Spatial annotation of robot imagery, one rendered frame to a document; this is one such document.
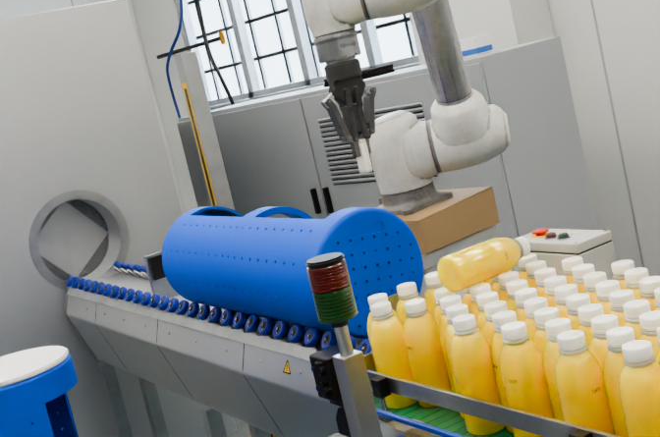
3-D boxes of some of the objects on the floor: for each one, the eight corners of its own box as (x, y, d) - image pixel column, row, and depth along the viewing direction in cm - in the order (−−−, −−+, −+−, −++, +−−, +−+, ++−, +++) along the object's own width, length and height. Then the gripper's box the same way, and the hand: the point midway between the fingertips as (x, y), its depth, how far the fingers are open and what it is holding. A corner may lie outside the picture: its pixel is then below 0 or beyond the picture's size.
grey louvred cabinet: (308, 341, 583) (250, 100, 565) (628, 374, 419) (560, 35, 401) (236, 375, 549) (171, 120, 531) (552, 425, 384) (474, 58, 366)
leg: (181, 492, 404) (142, 347, 396) (187, 496, 399) (147, 348, 391) (168, 498, 401) (129, 352, 394) (173, 502, 396) (134, 353, 389)
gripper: (323, 65, 200) (350, 179, 203) (376, 52, 206) (401, 164, 209) (305, 69, 206) (331, 180, 209) (357, 57, 213) (381, 165, 216)
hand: (362, 155), depth 209 cm, fingers closed
